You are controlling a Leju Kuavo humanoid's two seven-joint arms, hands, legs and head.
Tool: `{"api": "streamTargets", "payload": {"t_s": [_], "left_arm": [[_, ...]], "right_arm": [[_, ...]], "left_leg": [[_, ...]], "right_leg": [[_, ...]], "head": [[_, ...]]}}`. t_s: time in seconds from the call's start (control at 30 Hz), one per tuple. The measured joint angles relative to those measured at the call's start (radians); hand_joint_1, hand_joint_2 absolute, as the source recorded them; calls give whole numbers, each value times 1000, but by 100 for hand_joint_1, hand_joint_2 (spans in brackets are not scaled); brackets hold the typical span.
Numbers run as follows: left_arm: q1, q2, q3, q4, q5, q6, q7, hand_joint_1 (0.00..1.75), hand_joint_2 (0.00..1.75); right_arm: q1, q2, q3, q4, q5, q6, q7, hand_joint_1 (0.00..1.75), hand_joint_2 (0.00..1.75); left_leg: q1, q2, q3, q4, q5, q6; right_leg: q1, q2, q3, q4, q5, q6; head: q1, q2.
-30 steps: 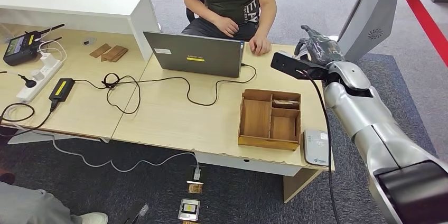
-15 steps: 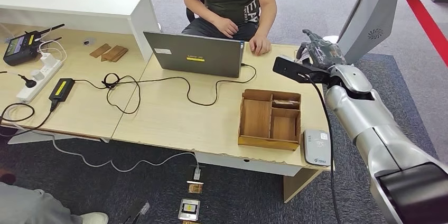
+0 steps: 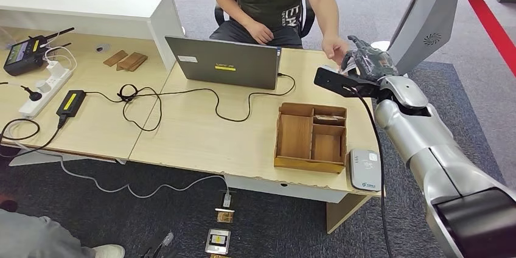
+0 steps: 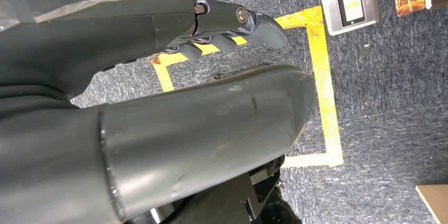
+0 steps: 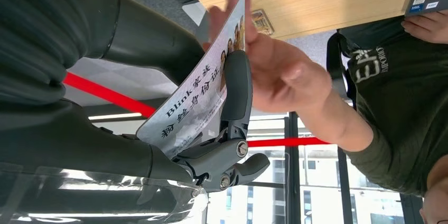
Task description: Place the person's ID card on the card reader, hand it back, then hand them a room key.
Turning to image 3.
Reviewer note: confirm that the person's right hand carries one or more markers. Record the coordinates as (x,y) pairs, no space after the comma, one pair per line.
(261,33)

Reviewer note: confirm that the person's right forearm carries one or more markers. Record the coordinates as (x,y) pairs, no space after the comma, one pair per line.
(236,13)

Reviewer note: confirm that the wooden compartment organizer tray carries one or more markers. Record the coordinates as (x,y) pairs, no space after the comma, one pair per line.
(294,137)

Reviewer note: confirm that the person's left hand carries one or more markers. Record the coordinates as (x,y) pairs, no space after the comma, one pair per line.
(334,48)

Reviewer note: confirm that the bystander person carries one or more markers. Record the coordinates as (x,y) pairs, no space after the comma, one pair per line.
(28,240)

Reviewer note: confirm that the dark grey floor rug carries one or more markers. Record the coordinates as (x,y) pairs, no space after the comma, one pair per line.
(282,224)

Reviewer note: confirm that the grey card reader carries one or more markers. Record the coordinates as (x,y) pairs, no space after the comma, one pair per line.
(363,171)

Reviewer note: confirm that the white charger adapter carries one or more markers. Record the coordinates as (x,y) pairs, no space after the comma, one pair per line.
(56,68)

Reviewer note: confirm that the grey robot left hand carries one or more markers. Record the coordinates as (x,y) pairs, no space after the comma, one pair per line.
(159,246)

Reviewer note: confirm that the white kiosk screen stand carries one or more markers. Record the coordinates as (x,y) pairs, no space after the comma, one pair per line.
(423,18)

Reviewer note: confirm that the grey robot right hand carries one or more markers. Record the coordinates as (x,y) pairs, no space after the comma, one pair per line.
(375,64)

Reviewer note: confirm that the silver floor socket box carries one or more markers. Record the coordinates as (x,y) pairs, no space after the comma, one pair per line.
(217,242)

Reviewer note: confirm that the black remote controller with antennas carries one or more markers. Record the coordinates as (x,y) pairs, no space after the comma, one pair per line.
(23,55)

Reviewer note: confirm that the white round plug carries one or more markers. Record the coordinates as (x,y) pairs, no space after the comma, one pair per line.
(41,86)

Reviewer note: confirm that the open brass floor socket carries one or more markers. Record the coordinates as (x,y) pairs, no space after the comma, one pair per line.
(225,216)

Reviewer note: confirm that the grey laptop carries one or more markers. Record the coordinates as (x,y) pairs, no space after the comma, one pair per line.
(225,61)

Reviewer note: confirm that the white ID card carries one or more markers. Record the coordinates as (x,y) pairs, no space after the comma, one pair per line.
(350,66)

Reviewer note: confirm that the thin wooden card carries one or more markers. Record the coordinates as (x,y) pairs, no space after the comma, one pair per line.
(115,58)
(130,61)
(141,63)

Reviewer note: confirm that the white power strip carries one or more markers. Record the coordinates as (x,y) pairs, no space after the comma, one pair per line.
(39,97)

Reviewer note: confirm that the person's left forearm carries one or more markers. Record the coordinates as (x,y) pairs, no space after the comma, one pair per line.
(326,14)

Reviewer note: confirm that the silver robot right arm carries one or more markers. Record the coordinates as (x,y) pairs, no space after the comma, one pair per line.
(435,147)

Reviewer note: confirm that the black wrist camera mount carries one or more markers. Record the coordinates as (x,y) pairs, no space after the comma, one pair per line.
(342,83)

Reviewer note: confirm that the white round base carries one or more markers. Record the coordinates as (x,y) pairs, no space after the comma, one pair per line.
(381,45)

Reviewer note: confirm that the black office chair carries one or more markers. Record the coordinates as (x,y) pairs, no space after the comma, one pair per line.
(219,16)

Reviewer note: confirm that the white desk foot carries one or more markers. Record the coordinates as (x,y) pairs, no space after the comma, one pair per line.
(39,158)

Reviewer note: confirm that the white desk shelf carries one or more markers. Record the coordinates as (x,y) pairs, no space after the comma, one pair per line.
(88,4)

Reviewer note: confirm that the black power brick yellow label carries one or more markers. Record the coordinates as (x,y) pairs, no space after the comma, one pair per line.
(71,102)

